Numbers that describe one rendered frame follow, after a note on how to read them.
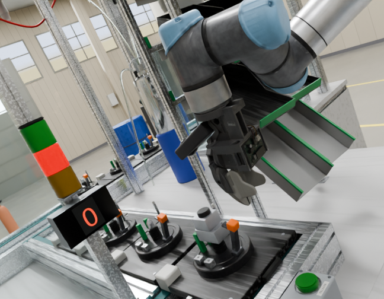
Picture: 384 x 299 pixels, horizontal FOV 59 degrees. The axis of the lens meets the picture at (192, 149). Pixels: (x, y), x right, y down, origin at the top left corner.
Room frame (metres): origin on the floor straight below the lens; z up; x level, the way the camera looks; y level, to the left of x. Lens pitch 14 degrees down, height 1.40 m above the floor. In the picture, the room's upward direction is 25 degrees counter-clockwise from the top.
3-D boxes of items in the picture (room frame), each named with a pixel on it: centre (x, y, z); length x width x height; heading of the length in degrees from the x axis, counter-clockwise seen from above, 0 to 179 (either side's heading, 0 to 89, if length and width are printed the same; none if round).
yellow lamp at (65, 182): (0.67, 0.26, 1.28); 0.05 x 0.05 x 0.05
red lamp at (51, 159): (0.67, 0.26, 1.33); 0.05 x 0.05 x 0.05
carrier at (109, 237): (1.09, 0.34, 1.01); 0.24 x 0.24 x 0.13; 38
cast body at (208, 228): (0.70, 0.04, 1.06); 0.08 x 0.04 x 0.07; 38
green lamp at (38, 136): (0.67, 0.26, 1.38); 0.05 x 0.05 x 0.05
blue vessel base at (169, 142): (1.69, 0.06, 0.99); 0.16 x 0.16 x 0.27
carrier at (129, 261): (0.90, 0.19, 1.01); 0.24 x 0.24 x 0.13; 38
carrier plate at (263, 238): (0.70, 0.03, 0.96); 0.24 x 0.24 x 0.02; 38
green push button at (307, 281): (0.52, -0.09, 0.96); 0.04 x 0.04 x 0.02
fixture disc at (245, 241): (0.70, 0.03, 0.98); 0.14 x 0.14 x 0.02
